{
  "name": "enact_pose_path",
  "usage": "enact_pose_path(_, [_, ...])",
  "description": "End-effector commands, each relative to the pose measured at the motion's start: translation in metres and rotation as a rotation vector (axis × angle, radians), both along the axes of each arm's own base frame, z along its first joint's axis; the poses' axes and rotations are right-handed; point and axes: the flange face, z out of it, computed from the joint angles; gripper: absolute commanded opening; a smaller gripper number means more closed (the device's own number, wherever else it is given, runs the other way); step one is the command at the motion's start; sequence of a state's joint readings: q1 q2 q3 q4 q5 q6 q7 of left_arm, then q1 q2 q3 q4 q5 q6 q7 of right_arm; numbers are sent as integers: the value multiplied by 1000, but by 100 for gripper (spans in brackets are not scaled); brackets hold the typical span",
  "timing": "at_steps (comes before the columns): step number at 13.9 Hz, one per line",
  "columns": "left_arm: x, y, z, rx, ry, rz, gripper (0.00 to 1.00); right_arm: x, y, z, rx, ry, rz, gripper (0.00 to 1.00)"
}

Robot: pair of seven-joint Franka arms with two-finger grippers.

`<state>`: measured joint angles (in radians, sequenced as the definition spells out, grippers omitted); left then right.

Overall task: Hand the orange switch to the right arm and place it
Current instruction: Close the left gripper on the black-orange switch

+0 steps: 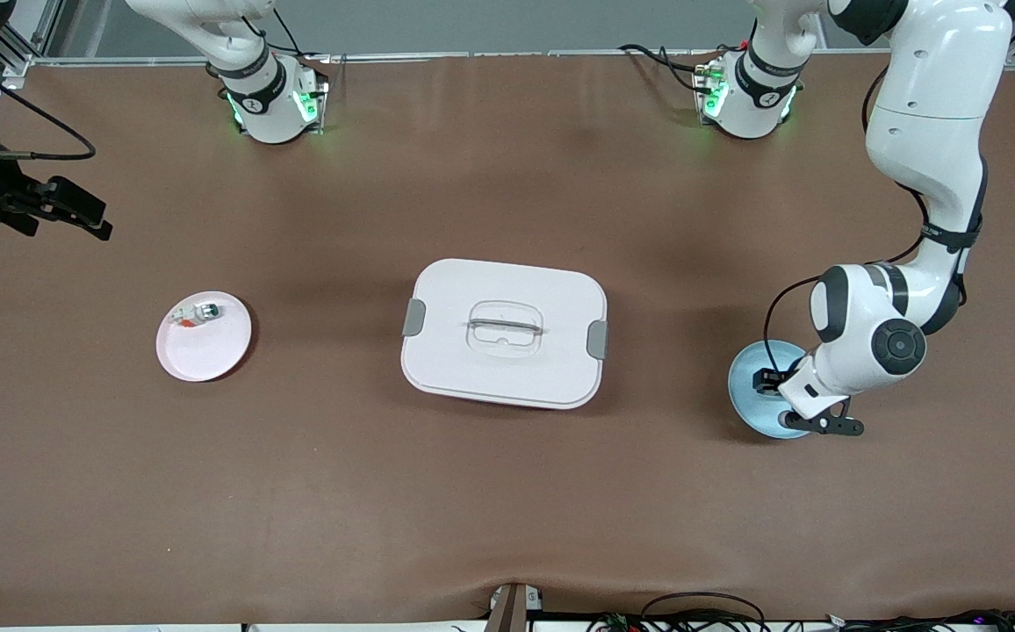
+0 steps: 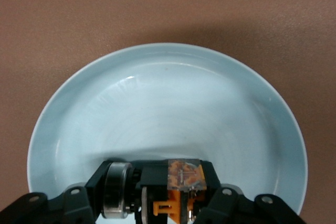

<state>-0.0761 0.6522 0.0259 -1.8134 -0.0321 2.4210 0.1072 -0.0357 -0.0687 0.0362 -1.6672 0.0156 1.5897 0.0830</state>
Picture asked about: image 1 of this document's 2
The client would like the light blue round plate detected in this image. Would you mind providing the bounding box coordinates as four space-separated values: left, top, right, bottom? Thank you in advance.
727 340 811 440

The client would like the small white toy car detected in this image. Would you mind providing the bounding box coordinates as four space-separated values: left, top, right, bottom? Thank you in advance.
169 301 220 331

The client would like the pale pink round plate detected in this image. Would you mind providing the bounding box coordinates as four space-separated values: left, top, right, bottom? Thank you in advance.
155 291 254 383

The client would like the brown table mat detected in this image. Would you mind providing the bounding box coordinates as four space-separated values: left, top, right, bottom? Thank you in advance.
0 48 1015 626

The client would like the white lidded storage box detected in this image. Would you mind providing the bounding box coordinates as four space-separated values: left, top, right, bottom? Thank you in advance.
400 258 608 411

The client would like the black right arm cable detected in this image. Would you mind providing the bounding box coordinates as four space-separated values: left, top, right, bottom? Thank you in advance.
0 39 96 162

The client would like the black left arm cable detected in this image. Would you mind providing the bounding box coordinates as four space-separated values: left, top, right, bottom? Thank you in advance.
762 66 991 378

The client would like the black looped cable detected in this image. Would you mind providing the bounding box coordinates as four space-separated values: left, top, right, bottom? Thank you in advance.
639 592 767 632

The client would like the black cable bundle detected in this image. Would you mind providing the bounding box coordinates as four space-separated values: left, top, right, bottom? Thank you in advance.
587 610 1015 632

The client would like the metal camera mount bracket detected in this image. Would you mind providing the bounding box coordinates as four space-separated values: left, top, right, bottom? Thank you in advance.
483 582 543 632

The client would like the black arm base cable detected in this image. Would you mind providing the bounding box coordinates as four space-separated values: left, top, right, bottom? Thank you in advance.
618 42 723 93

